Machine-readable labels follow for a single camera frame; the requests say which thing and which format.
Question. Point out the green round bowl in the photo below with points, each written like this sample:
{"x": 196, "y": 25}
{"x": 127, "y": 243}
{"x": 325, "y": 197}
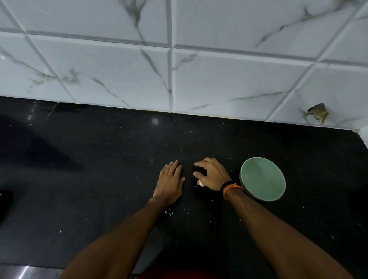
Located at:
{"x": 263, "y": 178}

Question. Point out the person's left hand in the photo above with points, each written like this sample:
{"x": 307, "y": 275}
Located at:
{"x": 168, "y": 185}

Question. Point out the person's right thumb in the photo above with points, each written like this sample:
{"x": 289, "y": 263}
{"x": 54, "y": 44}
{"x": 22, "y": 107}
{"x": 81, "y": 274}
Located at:
{"x": 198, "y": 174}

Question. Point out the orange thread wristband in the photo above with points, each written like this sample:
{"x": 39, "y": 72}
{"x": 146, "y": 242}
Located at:
{"x": 231, "y": 188}

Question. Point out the red clothing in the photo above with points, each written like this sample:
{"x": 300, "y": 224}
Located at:
{"x": 178, "y": 274}

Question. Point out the person's left forearm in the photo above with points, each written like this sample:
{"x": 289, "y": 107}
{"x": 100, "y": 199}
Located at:
{"x": 120, "y": 244}

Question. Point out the person's right middle finger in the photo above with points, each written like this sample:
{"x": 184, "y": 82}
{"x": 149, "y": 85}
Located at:
{"x": 209, "y": 159}

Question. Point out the person's left little finger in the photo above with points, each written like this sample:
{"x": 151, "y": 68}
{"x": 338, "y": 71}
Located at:
{"x": 162, "y": 172}

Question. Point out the person's right forearm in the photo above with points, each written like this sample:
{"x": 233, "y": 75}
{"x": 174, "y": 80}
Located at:
{"x": 281, "y": 238}

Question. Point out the person's left middle finger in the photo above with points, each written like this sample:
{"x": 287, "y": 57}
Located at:
{"x": 173, "y": 169}

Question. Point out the person's right hand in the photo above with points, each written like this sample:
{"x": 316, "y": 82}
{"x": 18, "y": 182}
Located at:
{"x": 214, "y": 175}

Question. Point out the black wristband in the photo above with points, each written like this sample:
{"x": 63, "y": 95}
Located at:
{"x": 226, "y": 185}

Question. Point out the white garlic clove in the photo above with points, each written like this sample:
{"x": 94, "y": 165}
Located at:
{"x": 201, "y": 183}

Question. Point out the person's left thumb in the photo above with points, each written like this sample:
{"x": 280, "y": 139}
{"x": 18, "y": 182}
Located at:
{"x": 182, "y": 185}

